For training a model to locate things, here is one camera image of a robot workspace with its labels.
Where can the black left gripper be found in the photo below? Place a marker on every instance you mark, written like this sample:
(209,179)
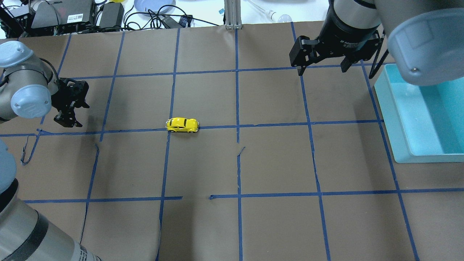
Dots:
(68,103)

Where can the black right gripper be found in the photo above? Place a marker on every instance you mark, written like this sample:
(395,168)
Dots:
(347,33)

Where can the yellow toy beetle car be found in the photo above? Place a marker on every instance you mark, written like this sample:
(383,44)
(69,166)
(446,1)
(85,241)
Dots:
(182,125)

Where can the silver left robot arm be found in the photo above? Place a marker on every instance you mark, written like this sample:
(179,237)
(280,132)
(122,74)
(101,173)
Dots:
(30,88)

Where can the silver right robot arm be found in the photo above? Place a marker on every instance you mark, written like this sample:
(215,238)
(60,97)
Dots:
(424,37)

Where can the black electronics box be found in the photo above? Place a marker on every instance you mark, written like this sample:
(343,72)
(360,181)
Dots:
(57,17)

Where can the light blue plastic bin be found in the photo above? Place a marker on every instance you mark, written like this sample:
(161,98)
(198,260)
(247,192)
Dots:
(423,123)

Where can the light blue plate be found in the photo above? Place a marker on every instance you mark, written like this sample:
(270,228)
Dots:
(143,6)

